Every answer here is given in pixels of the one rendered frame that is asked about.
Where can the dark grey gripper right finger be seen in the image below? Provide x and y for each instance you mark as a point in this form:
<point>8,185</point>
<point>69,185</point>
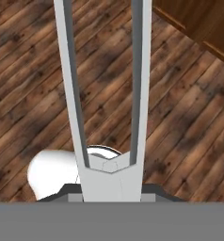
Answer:
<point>151,189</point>

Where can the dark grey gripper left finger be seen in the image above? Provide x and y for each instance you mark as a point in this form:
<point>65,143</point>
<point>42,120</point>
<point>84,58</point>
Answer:
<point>72,189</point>

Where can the white and grey tongs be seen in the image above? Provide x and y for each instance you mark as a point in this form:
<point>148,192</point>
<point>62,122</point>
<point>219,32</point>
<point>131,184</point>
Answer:
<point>110,185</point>

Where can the white round object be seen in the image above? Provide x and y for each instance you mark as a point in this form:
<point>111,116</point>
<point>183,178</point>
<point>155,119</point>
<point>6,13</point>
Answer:
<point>51,172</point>

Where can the brown wooden cabinet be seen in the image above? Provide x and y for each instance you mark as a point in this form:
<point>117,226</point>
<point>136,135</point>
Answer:
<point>208,22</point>

